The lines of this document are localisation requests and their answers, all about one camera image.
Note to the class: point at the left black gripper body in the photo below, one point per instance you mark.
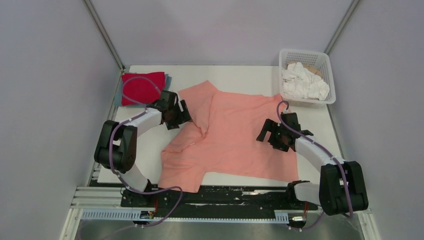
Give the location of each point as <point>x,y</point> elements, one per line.
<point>177,116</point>

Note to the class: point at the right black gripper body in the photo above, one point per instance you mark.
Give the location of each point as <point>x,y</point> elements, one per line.
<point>282,147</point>

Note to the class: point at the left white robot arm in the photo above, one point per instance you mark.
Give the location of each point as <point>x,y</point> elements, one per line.
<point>117,147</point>

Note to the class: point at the salmon pink t-shirt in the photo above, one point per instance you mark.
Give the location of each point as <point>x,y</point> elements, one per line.
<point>222,138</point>

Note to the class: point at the beige t-shirt in basket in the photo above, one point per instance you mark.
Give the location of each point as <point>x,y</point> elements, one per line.
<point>303,67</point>

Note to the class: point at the aluminium frame rail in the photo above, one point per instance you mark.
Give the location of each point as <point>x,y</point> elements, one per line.
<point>104,203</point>

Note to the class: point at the folded red t-shirt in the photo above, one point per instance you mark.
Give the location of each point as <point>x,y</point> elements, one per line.
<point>142,88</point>

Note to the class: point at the crumpled white t-shirt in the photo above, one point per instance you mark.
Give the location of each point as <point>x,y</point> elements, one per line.
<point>303,85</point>

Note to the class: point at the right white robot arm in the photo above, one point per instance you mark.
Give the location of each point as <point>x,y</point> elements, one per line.
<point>341,188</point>

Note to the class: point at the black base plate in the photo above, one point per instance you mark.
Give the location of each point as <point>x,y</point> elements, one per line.
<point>219,202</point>

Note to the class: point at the white plastic laundry basket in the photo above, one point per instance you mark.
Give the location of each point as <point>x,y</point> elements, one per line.
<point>316,59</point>

